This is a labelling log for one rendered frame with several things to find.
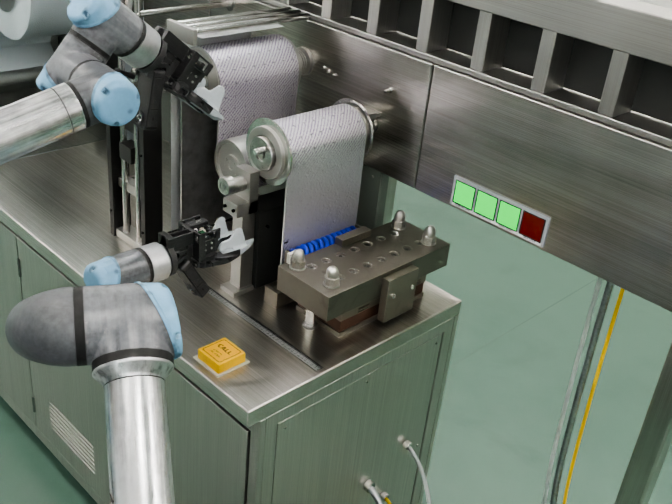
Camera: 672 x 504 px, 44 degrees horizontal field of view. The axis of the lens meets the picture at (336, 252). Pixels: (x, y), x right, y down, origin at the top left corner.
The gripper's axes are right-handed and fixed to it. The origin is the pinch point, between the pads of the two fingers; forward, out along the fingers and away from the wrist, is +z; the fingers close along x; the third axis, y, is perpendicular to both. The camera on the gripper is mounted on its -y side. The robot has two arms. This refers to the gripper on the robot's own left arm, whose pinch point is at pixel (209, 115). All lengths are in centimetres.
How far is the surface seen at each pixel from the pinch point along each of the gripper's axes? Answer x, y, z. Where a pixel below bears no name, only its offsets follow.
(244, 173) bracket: 4.4, -4.8, 20.9
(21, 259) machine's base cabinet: 69, -54, 32
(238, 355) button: -17.9, -37.5, 24.6
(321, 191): -4.9, 1.2, 35.2
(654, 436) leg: -79, -6, 90
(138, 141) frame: 32.7, -10.8, 15.0
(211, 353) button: -14.1, -40.0, 21.6
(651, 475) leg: -81, -14, 97
